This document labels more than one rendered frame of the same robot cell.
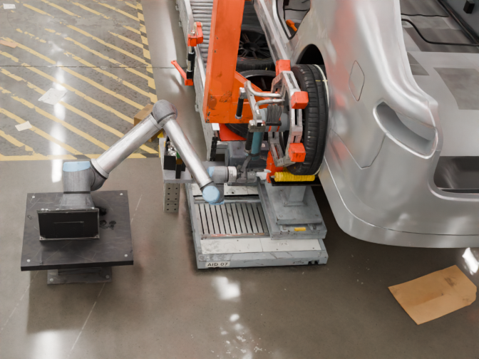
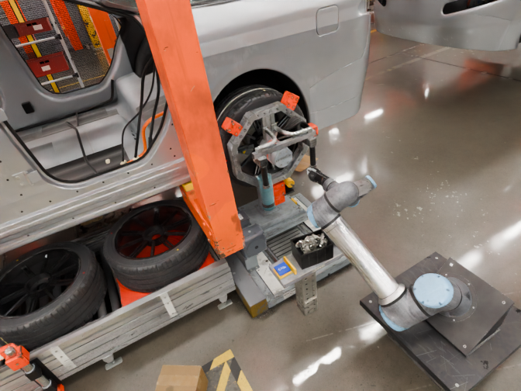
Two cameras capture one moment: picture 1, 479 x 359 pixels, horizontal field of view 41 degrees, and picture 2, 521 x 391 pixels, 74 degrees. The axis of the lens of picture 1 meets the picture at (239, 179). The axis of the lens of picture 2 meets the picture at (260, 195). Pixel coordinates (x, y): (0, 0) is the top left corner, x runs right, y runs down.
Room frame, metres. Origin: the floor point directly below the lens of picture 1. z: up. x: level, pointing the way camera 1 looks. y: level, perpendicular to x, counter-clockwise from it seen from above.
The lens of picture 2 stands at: (3.62, 1.72, 1.98)
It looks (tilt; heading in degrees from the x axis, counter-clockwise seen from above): 37 degrees down; 262
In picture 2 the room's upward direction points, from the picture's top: 9 degrees counter-clockwise
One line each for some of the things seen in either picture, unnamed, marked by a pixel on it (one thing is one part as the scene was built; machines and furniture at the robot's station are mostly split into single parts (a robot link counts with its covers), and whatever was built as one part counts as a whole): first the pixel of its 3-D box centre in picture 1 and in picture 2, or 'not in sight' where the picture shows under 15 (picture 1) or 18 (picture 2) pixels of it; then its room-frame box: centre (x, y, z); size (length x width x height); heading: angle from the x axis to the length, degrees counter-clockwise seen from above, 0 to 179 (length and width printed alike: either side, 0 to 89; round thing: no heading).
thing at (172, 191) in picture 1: (172, 184); (305, 286); (3.25, 0.43, 0.21); 0.10 x 0.10 x 0.42; 15
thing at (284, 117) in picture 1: (271, 120); (275, 151); (3.22, -0.14, 0.85); 0.21 x 0.14 x 0.14; 105
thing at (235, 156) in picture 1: (255, 165); (243, 236); (3.53, -0.09, 0.26); 0.42 x 0.18 x 0.35; 105
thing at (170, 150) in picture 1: (175, 152); (312, 247); (3.19, 0.42, 0.51); 0.20 x 0.14 x 0.13; 6
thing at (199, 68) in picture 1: (197, 55); (20, 373); (4.87, 0.51, 0.28); 2.47 x 0.09 x 0.22; 15
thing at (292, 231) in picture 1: (290, 209); (269, 216); (3.28, -0.37, 0.13); 0.50 x 0.36 x 0.10; 15
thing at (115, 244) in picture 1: (78, 243); (439, 327); (2.65, 0.88, 0.15); 0.60 x 0.60 x 0.30; 16
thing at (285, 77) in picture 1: (284, 120); (269, 147); (3.24, -0.21, 0.85); 0.54 x 0.07 x 0.54; 15
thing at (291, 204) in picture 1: (295, 186); (266, 198); (3.28, -0.37, 0.32); 0.40 x 0.30 x 0.28; 15
